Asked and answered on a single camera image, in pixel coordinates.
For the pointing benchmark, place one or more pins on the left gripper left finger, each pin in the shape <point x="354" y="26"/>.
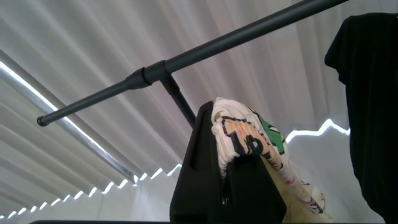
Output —
<point x="199" y="180"/>

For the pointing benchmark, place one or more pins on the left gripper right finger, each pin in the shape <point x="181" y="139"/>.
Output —
<point x="252" y="193"/>

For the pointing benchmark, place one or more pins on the cream printed garment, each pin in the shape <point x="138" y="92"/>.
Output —
<point x="236" y="124"/>

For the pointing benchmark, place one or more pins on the black short-sleeved shirt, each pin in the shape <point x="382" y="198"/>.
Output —
<point x="373" y="93"/>

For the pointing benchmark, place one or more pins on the black clothes rack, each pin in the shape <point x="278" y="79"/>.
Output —
<point x="217" y="46"/>

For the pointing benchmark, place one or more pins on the white curtain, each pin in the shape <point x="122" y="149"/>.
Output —
<point x="93" y="46"/>

